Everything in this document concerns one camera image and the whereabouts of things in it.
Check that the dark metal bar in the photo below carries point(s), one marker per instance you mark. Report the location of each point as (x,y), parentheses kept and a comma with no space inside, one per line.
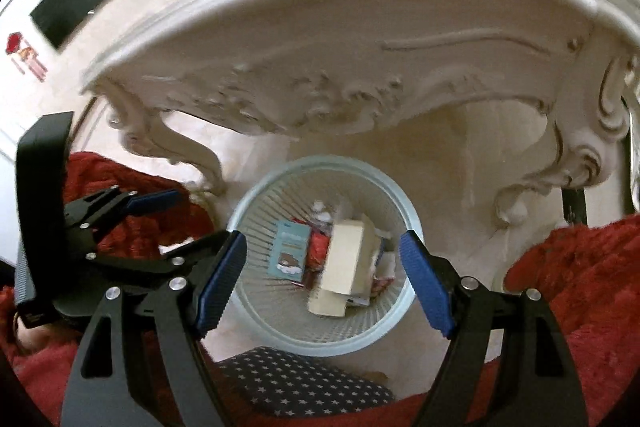
(573,207)

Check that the red and white box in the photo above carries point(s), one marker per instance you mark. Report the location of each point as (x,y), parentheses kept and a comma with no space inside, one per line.
(384,272)

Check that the beige cardboard box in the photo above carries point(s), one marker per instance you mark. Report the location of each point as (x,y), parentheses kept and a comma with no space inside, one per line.
(345,262)

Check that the pale blue mesh wastebasket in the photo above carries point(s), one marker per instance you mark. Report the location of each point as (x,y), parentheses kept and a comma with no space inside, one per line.
(350,329)

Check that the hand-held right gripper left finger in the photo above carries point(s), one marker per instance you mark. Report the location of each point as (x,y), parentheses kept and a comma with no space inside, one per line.
(222,287)

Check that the teal printed packet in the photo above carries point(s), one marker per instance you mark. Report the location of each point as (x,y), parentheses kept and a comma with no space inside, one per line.
(287,252)

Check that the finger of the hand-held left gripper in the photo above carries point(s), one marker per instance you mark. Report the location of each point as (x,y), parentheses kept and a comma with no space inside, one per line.
(150,269)
(150,201)

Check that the red fuzzy blanket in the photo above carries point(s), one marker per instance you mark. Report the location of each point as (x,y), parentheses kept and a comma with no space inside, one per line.
(575,267)

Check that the red snack packet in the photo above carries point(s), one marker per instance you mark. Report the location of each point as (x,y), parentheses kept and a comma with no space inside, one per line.
(316,252)

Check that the ornate carved white table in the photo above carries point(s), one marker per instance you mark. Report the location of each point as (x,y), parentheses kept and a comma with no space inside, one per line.
(350,32)

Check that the dark star-patterned cushion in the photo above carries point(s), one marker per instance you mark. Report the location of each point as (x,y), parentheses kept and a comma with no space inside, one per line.
(300,382)

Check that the red wall decoration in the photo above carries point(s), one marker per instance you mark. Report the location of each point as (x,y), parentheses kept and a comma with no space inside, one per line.
(25,57)

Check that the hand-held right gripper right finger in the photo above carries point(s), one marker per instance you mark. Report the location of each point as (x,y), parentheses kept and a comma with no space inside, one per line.
(425,287)

